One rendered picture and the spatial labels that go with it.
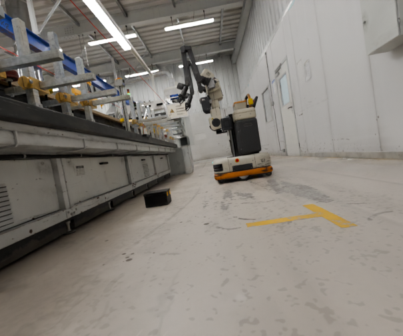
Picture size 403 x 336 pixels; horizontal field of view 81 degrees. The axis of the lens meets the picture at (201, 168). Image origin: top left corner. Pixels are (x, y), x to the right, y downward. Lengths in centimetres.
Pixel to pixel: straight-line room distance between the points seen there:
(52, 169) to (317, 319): 158
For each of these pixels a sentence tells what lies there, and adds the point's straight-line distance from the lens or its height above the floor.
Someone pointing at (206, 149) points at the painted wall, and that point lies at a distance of 1169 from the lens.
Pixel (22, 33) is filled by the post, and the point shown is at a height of 104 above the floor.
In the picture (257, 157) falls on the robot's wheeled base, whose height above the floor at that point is 24.
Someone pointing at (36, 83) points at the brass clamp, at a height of 81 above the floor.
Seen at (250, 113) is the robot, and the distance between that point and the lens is 281.
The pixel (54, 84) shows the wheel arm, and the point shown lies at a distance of 136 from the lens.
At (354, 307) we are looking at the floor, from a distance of 66.
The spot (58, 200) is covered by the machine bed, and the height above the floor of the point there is 23.
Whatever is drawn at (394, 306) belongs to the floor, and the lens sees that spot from 68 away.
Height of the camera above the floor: 36
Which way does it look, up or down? 3 degrees down
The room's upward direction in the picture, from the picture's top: 9 degrees counter-clockwise
